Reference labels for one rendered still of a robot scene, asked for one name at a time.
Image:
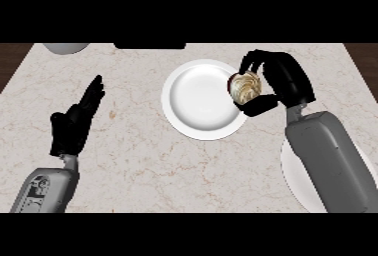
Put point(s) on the pale grey round object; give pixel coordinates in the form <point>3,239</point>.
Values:
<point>65,47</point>

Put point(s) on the white round plate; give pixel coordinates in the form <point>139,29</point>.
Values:
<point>201,98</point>
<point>302,180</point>

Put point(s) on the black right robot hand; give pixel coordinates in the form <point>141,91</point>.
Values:
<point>290,80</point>

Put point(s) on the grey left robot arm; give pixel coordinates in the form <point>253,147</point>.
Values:
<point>46,190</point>

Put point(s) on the cream frosted cupcake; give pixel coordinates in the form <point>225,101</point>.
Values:
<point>245,87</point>

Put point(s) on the black flat appliance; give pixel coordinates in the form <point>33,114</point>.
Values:
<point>149,45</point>

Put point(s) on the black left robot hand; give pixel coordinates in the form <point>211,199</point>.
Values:
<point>74,124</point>

